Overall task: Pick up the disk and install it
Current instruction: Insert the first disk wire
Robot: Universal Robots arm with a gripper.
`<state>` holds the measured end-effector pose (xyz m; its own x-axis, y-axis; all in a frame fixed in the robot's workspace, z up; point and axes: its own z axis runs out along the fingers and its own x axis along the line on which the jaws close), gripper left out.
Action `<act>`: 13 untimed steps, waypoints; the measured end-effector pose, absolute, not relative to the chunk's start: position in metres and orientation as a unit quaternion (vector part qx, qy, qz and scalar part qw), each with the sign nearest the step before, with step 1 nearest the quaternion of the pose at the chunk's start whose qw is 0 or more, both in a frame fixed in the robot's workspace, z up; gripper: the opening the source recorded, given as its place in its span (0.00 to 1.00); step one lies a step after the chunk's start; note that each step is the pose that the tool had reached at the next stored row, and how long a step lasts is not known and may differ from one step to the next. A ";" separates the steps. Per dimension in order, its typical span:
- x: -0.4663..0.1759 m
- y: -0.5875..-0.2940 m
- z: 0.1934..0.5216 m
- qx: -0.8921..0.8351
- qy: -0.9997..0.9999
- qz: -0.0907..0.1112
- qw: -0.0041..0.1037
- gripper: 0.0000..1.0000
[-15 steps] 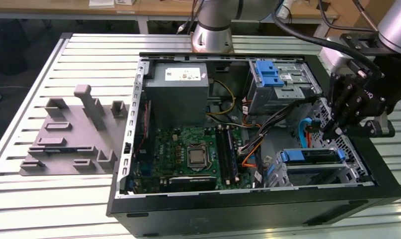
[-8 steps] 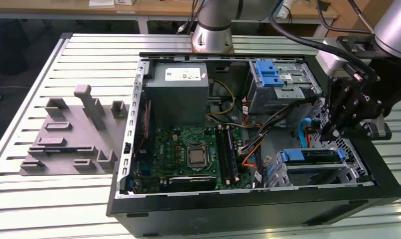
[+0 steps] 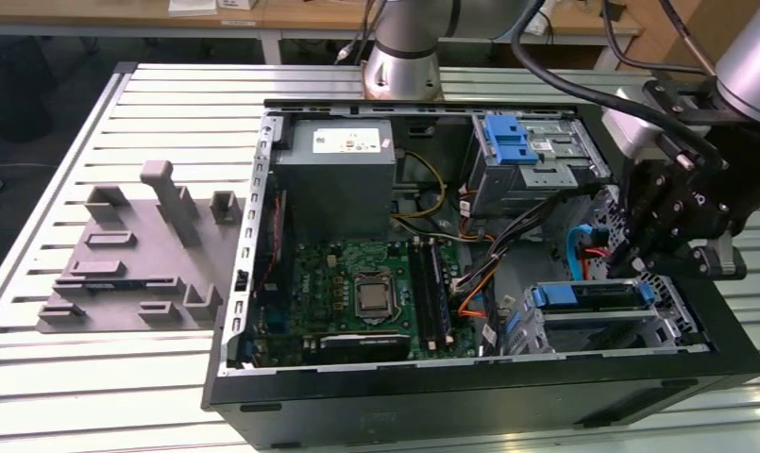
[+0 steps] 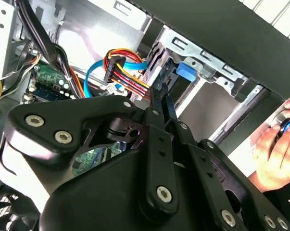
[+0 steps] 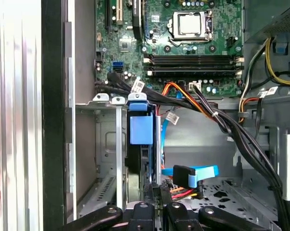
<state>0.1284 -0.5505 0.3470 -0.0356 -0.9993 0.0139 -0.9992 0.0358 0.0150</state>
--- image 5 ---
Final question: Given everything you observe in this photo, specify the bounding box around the orange wire bundle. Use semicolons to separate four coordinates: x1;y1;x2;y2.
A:
161;81;216;118

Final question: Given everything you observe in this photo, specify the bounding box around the black RAM slot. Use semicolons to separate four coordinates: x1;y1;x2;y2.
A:
143;54;244;61
143;66;244;72
143;71;244;77
143;60;244;66

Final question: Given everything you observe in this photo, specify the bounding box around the yellow wire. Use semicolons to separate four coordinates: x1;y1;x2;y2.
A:
265;37;290;86

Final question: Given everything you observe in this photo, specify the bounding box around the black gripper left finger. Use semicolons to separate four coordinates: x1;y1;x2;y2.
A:
59;183;160;231

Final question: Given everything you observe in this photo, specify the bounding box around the hard disk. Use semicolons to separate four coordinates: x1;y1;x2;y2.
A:
125;101;164;205

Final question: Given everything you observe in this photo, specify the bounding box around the silver CPU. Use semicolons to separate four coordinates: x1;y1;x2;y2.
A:
178;14;206;37

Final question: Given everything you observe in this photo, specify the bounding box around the black PC case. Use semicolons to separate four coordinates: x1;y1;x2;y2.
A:
41;0;290;231

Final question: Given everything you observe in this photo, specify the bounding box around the black CPU socket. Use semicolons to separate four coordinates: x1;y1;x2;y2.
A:
167;11;214;47

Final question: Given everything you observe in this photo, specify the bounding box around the metal socket cover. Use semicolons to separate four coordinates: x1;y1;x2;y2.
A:
172;11;213;41

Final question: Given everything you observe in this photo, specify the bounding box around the power wire with black plug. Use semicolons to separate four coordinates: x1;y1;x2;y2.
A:
170;179;204;200

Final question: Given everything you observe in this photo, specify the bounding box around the grey white wire bundle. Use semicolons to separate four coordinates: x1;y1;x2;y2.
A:
240;38;272;121

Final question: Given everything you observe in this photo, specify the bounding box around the metal disk bay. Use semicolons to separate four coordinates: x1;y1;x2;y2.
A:
74;92;160;217

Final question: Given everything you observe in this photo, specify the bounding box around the black expansion slot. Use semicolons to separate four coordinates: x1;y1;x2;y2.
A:
105;0;112;28

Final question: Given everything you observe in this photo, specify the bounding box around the black cable bundle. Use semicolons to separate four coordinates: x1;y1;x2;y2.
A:
94;72;290;231

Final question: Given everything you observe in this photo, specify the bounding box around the green motherboard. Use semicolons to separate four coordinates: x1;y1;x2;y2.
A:
95;0;245;97

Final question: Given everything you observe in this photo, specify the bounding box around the grey power supply unit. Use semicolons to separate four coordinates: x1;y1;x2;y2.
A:
242;0;290;45

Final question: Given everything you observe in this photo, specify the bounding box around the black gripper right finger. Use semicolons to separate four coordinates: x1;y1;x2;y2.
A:
160;184;265;231

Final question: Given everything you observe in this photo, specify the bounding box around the white expansion slot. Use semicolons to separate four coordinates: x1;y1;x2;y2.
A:
115;0;124;26

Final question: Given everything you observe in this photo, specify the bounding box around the metal locking lever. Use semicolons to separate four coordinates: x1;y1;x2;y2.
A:
168;21;213;47

